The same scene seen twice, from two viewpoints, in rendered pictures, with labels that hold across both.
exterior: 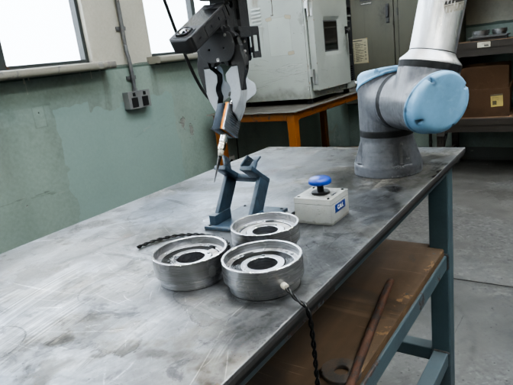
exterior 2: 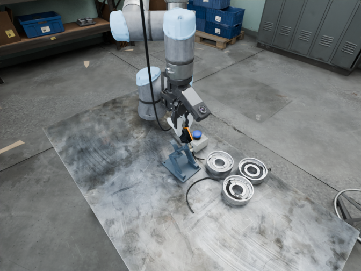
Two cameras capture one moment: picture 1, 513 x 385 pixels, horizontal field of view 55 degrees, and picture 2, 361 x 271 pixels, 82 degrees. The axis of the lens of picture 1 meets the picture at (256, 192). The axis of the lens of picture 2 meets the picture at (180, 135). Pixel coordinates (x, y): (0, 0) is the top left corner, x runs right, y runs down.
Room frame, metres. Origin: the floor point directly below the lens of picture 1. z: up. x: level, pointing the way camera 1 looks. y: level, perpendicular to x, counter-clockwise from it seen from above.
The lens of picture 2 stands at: (0.75, 0.54, 1.47)
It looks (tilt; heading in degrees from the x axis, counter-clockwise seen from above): 43 degrees down; 283
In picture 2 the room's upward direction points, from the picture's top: straight up
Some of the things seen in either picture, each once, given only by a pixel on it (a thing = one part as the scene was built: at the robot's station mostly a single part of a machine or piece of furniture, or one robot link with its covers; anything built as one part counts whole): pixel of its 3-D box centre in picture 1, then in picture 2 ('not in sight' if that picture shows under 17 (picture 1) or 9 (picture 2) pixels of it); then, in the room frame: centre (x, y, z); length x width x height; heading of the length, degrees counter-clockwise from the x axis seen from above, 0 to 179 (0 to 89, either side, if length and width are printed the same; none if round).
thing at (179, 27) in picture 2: not in sight; (179, 36); (0.87, 0.02, 1.30); 0.09 x 0.08 x 0.11; 105
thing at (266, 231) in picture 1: (266, 235); (219, 163); (0.71, -0.01, 0.82); 0.10 x 0.10 x 0.04
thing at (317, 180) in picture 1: (320, 190); (196, 136); (0.82, -0.11, 0.85); 0.04 x 0.04 x 0.05
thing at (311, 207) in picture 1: (323, 203); (195, 140); (0.83, -0.11, 0.82); 0.08 x 0.07 x 0.05; 144
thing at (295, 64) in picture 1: (298, 47); not in sight; (3.26, -0.37, 1.10); 0.62 x 0.61 x 0.65; 144
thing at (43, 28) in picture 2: not in sight; (41, 24); (3.51, -2.30, 0.56); 0.52 x 0.38 x 0.22; 51
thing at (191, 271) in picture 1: (191, 263); (237, 190); (0.64, 0.10, 0.82); 0.10 x 0.10 x 0.04
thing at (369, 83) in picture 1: (386, 97); (150, 83); (1.09, -0.31, 0.97); 0.13 x 0.12 x 0.14; 15
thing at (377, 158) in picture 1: (387, 149); (151, 103); (1.09, -0.31, 0.85); 0.15 x 0.15 x 0.10
